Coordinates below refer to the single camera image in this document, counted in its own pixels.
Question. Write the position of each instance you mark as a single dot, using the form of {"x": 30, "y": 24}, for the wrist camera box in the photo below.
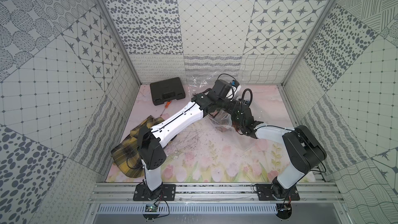
{"x": 246, "y": 102}
{"x": 225, "y": 90}

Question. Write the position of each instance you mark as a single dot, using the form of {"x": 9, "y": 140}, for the aluminium mounting rail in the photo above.
{"x": 215, "y": 193}

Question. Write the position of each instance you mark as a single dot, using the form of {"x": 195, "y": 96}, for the red plaid shirt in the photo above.
{"x": 226, "y": 127}

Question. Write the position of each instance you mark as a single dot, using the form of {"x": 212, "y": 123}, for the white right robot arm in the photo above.
{"x": 304, "y": 150}

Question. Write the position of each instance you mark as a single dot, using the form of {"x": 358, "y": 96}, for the clear plastic vacuum bag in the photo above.
{"x": 207, "y": 103}

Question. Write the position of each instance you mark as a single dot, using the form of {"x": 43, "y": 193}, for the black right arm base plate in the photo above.
{"x": 268, "y": 192}

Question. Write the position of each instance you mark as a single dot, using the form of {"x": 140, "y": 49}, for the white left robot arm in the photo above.
{"x": 151, "y": 141}

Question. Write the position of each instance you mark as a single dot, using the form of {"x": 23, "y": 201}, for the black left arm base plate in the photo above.
{"x": 164, "y": 192}

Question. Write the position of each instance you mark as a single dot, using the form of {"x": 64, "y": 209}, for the orange handled screwdriver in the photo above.
{"x": 167, "y": 104}

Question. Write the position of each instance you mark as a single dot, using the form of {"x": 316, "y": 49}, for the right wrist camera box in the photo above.
{"x": 246, "y": 102}

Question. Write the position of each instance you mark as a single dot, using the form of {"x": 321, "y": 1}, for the black plastic tool case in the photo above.
{"x": 167, "y": 90}

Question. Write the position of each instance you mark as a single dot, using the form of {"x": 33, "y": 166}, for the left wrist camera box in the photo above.
{"x": 225, "y": 90}

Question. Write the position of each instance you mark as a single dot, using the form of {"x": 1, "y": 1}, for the yellow plaid shirt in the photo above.
{"x": 126, "y": 156}

